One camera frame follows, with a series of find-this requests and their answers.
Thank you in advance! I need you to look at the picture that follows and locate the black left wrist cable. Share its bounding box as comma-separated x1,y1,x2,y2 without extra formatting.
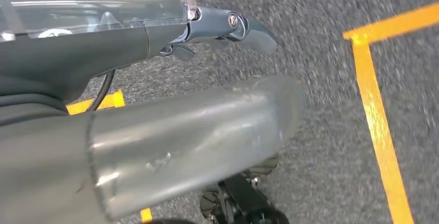
86,69,116,112

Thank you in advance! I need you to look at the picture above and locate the black robot foot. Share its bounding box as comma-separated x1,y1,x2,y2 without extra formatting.
200,154,290,224

